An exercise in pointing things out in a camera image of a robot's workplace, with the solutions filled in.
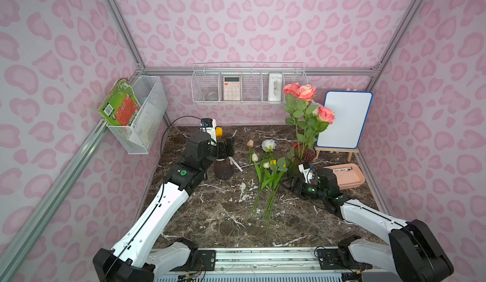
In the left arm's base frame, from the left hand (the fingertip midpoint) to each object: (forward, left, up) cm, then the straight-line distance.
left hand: (224, 135), depth 72 cm
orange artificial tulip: (+2, +3, -1) cm, 4 cm away
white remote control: (+32, -22, -1) cm, 38 cm away
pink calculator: (+32, -1, -1) cm, 32 cm away
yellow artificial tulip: (+6, -22, -29) cm, 37 cm away
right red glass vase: (+2, -35, -16) cm, 38 cm away
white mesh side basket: (0, +33, -1) cm, 33 cm away
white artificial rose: (+16, -20, -27) cm, 38 cm away
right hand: (-10, -24, -21) cm, 34 cm away
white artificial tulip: (+10, -12, -30) cm, 34 cm away
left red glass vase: (0, +3, -25) cm, 25 cm away
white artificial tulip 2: (+5, -18, -30) cm, 35 cm away
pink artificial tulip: (+20, -10, -31) cm, 38 cm away
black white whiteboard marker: (+3, -57, -31) cm, 65 cm away
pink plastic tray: (-1, -60, -33) cm, 68 cm away
